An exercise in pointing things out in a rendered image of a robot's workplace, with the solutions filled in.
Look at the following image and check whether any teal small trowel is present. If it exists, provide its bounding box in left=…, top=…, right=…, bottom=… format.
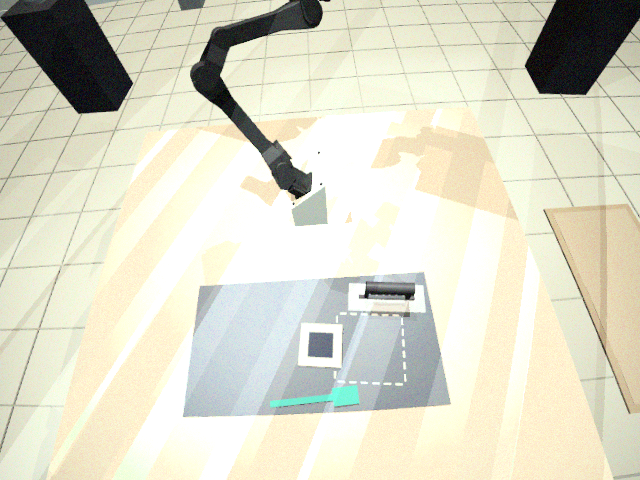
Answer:
left=270, top=385, right=359, bottom=407

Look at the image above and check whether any cream square tile with blue-grey centre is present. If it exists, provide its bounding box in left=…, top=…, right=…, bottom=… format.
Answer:
left=298, top=323, right=343, bottom=368

